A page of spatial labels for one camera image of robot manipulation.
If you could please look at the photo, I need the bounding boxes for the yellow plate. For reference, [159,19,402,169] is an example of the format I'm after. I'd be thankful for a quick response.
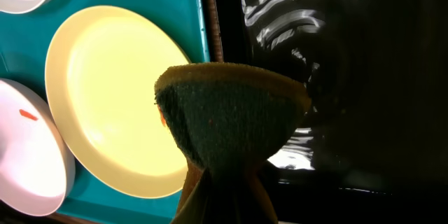
[45,6,188,199]

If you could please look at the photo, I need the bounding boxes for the black water tray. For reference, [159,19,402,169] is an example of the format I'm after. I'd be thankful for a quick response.
[215,0,447,223]

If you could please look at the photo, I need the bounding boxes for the yellow green sponge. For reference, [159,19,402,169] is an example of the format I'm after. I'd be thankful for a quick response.
[154,62,311,224]

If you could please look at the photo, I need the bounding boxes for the red stain on pink plate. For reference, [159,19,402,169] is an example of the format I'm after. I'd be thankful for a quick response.
[19,109,39,121]

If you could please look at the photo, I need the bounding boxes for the red stain on yellow plate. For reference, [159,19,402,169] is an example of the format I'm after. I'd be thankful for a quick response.
[157,105,167,127]

